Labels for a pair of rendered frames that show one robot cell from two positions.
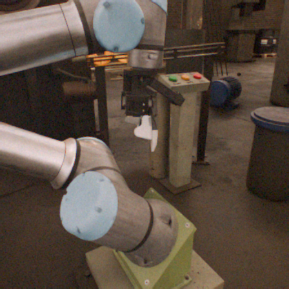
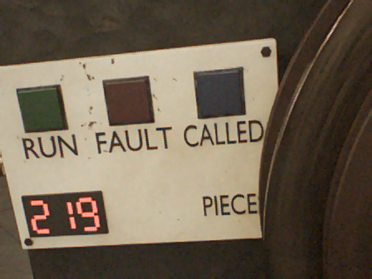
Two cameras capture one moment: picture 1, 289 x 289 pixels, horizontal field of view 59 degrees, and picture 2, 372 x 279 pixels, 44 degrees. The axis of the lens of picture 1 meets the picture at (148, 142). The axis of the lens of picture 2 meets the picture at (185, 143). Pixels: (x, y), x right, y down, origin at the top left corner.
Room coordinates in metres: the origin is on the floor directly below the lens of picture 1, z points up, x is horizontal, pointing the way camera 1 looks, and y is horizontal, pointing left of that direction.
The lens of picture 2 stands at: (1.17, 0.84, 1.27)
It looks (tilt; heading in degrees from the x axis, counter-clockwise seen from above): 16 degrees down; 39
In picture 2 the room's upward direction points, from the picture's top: 6 degrees counter-clockwise
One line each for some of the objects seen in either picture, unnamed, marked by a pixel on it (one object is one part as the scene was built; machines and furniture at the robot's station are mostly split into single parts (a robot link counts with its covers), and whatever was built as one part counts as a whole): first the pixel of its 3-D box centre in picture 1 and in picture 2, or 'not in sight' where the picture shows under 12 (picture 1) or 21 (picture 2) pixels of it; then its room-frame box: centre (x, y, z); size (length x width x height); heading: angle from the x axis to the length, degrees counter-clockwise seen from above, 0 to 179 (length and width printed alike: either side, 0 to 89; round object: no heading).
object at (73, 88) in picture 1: (83, 121); not in sight; (1.60, 0.43, 0.27); 0.22 x 0.13 x 0.53; 121
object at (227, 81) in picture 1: (226, 91); not in sight; (3.05, -0.94, 0.17); 0.57 x 0.31 x 0.34; 141
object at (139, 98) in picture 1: (140, 92); not in sight; (0.66, 0.02, 0.65); 0.09 x 0.08 x 0.12; 106
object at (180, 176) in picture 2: not in sight; (138, 152); (1.46, 1.13, 1.15); 0.26 x 0.02 x 0.18; 121
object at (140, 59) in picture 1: (145, 60); not in sight; (0.67, 0.01, 0.74); 0.10 x 0.09 x 0.05; 16
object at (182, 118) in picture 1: (182, 134); not in sight; (1.26, -0.18, 0.31); 0.24 x 0.16 x 0.62; 121
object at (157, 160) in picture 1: (159, 134); not in sight; (1.38, -0.07, 0.26); 0.12 x 0.12 x 0.52
